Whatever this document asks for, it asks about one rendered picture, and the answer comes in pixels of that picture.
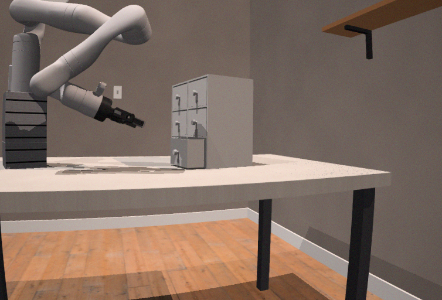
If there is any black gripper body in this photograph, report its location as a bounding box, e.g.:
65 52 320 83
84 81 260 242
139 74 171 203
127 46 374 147
94 96 120 122

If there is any grey chest of drawers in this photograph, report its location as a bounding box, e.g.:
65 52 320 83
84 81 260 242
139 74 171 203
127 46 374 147
171 74 253 169

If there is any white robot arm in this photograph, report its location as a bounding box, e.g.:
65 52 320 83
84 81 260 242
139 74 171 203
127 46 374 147
8 0 152 118

